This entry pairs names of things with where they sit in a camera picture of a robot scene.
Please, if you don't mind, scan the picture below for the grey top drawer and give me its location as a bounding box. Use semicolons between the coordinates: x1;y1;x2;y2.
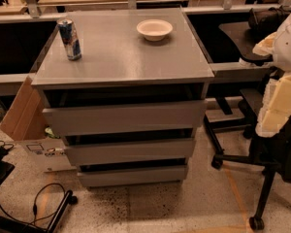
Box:
43;100;206;136

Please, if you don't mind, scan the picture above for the grey drawer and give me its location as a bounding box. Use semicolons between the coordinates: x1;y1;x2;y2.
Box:
65;138;195;166
78;165;188;187
43;100;206;136

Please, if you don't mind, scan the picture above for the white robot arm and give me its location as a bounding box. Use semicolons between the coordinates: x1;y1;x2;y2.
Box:
252;14;291;138

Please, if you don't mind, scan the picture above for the grey drawer cabinet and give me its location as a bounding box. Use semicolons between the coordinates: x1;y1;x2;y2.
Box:
31;7;215;190

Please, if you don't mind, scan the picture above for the grey middle drawer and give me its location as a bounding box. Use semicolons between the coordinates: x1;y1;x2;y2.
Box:
65;138;195;166

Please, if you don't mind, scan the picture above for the grey bottom drawer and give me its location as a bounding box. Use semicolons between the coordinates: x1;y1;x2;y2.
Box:
78;165;188;187

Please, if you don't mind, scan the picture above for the white bowl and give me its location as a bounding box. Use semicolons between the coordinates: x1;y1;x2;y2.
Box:
137;19;173;42

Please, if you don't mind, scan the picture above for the blue silver energy drink can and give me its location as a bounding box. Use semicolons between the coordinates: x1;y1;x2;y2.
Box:
57;18;81;60

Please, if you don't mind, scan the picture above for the cardboard box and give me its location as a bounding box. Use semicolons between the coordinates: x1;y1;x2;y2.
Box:
0;77;75;172

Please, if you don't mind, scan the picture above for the black side desk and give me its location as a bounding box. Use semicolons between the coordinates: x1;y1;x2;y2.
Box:
219;21;273;66

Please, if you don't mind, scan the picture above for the black office chair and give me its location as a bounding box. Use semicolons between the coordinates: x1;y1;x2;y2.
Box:
204;88;291;230

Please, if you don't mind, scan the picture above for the black bag on desk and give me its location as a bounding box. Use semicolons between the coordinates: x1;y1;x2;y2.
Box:
248;7;290;34

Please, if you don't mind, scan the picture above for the black cable on floor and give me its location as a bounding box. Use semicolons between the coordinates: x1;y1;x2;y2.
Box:
0;182;68;228

